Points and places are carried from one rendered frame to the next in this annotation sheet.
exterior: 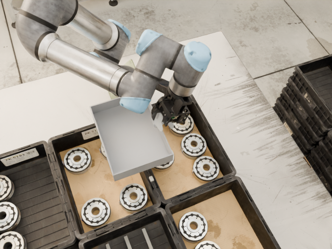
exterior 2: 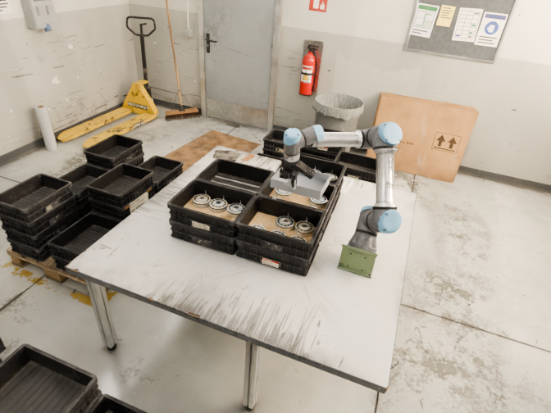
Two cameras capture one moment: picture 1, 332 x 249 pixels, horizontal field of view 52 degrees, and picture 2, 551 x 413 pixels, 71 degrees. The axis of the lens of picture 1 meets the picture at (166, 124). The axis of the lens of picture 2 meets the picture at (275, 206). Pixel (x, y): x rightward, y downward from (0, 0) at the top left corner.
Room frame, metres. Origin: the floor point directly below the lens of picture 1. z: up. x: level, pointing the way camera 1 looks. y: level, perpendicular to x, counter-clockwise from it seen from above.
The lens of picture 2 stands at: (1.75, -1.22, 2.10)
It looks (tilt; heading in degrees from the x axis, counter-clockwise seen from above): 34 degrees down; 136
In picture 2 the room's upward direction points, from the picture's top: 5 degrees clockwise
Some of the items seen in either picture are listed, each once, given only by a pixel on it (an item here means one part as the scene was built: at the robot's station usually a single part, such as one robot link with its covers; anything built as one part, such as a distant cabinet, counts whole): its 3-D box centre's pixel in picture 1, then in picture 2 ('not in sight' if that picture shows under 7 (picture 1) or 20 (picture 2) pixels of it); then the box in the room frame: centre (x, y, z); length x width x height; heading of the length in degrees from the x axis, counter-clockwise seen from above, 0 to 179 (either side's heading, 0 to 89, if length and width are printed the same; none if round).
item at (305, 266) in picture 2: not in sight; (280, 242); (0.61, -0.05, 0.76); 0.40 x 0.30 x 0.12; 29
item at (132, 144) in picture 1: (130, 133); (300, 180); (0.55, 0.12, 1.07); 0.27 x 0.20 x 0.05; 27
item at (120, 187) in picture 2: not in sight; (125, 203); (-0.78, -0.36, 0.37); 0.40 x 0.30 x 0.45; 117
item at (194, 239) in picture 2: not in sight; (213, 224); (0.26, -0.25, 0.76); 0.40 x 0.30 x 0.12; 29
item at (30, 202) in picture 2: not in sight; (41, 216); (-0.95, -0.90, 0.37); 0.40 x 0.30 x 0.45; 118
